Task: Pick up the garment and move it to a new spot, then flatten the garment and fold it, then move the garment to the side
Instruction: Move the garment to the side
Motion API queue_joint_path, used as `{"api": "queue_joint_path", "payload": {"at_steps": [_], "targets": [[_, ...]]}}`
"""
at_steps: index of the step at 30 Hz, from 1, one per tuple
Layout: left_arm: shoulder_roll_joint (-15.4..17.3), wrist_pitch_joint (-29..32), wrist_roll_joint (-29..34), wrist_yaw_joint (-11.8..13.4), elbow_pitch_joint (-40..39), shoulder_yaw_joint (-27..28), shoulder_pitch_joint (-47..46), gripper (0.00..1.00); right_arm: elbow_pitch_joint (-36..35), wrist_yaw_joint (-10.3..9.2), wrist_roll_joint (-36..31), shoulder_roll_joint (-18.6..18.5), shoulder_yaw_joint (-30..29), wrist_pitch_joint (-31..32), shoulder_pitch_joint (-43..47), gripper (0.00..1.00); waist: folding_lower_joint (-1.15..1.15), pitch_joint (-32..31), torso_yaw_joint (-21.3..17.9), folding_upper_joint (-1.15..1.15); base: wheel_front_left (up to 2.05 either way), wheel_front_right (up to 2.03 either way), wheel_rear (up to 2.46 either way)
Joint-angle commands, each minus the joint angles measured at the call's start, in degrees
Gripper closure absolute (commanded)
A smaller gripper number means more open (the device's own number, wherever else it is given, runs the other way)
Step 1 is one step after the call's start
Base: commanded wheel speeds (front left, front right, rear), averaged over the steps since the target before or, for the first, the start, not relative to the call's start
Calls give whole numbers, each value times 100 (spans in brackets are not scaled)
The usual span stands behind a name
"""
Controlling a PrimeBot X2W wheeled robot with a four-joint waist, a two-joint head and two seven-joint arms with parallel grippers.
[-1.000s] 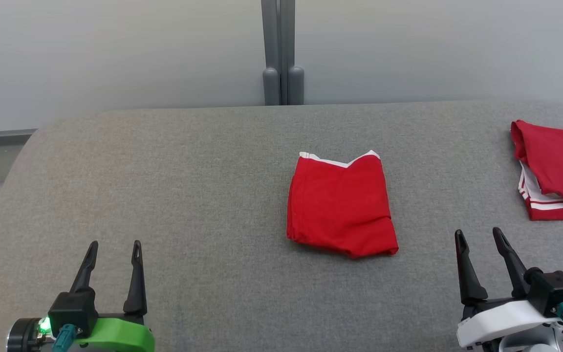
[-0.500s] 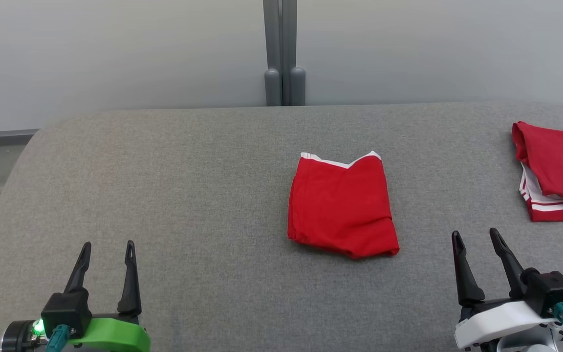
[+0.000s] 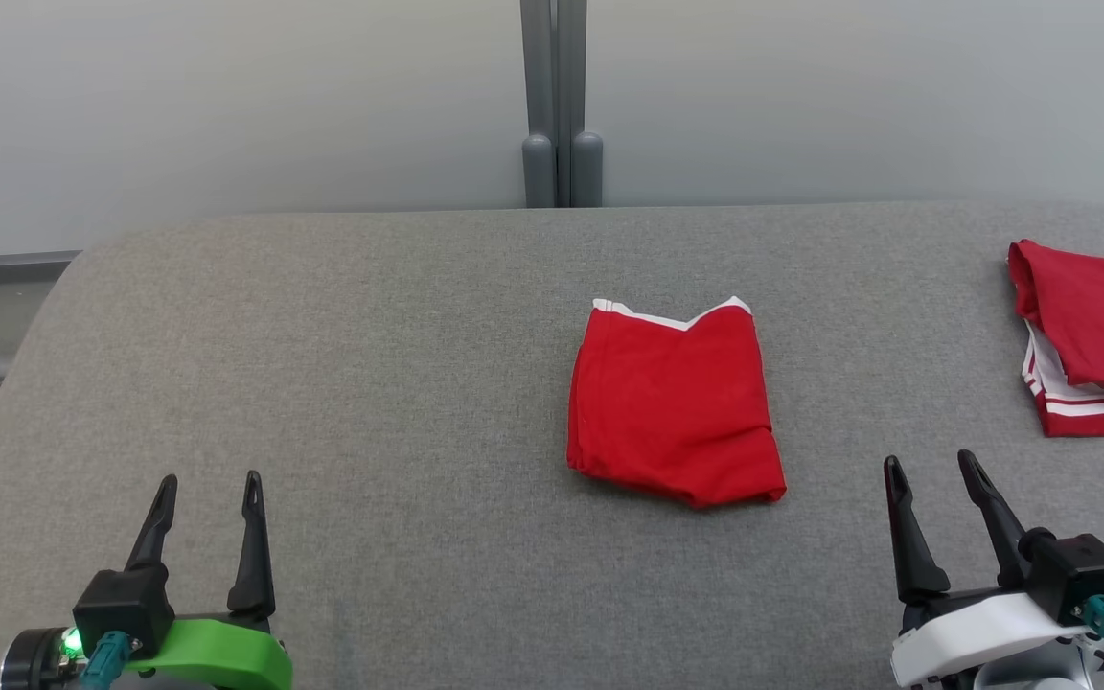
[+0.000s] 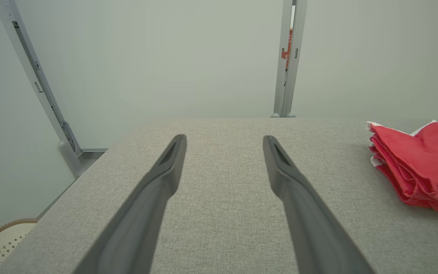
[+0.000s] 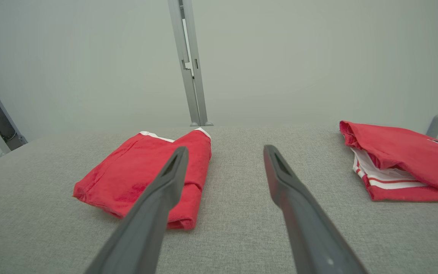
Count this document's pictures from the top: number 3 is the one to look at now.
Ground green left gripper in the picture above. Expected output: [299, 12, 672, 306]
[124, 470, 294, 690]

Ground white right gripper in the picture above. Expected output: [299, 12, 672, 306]
[883, 448, 1090, 689]

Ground red shorts with white trim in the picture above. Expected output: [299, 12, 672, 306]
[566, 296, 788, 509]

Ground teal left camera cable plug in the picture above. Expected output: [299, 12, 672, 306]
[80, 631, 136, 690]

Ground grey double partition post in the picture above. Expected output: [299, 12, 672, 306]
[520, 0, 605, 209]

